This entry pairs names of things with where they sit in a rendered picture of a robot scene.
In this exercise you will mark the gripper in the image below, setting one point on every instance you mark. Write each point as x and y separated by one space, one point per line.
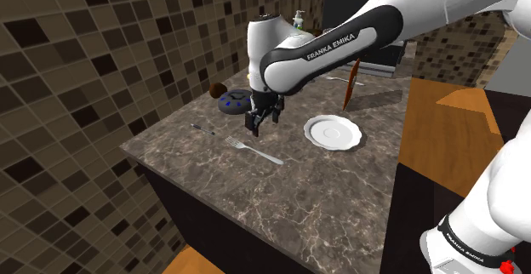
264 100

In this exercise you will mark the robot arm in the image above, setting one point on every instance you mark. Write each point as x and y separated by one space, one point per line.
415 3

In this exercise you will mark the silver fork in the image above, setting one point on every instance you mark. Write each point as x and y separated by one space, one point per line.
257 151

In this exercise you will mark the brown ball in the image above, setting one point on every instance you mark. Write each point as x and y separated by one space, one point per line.
217 90

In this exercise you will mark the black pen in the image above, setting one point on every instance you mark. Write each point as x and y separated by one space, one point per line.
203 129

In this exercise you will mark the white scalloped plate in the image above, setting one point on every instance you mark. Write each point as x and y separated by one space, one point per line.
332 132

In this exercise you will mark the silver spoon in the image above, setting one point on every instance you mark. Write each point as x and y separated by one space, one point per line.
347 80

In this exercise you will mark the white pump soap bottle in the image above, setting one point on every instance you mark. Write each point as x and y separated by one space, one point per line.
298 19

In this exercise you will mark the black box appliance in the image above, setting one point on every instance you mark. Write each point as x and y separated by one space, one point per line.
383 57

